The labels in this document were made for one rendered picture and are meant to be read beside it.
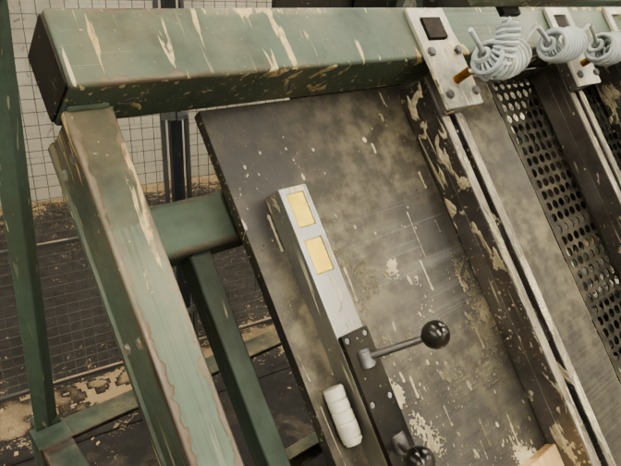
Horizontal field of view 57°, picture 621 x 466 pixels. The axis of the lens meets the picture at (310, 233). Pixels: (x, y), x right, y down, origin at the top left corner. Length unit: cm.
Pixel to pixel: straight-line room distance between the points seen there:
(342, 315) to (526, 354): 39
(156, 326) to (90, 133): 24
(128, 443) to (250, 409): 200
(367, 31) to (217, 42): 28
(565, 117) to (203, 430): 107
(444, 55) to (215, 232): 51
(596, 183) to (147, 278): 105
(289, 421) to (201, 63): 225
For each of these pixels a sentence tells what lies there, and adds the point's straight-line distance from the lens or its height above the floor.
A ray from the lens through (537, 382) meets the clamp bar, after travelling 108.
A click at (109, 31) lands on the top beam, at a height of 185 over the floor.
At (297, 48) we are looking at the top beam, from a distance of 86.
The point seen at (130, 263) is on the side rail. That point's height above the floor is 162.
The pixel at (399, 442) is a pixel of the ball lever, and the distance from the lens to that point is 81.
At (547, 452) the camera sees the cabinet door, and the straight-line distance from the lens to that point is 111.
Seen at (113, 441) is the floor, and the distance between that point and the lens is 282.
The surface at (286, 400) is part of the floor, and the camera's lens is 293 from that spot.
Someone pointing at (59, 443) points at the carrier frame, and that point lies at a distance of 170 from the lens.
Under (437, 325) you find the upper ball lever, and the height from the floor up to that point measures 152.
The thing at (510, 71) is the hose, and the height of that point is 179.
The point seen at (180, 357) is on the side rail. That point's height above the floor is 152.
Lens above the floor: 193
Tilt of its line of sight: 25 degrees down
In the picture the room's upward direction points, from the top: 3 degrees clockwise
